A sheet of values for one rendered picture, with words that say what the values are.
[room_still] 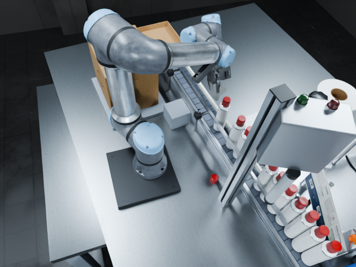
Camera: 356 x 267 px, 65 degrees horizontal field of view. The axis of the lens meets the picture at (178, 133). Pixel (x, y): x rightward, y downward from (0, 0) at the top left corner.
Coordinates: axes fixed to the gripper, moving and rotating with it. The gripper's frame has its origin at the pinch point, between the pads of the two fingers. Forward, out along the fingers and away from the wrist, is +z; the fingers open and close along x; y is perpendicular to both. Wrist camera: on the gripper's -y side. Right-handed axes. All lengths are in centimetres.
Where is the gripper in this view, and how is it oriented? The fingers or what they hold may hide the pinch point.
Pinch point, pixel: (215, 98)
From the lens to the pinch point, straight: 129.8
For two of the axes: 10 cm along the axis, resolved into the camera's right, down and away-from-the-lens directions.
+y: 9.0, -3.3, 2.9
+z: 1.7, 8.7, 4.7
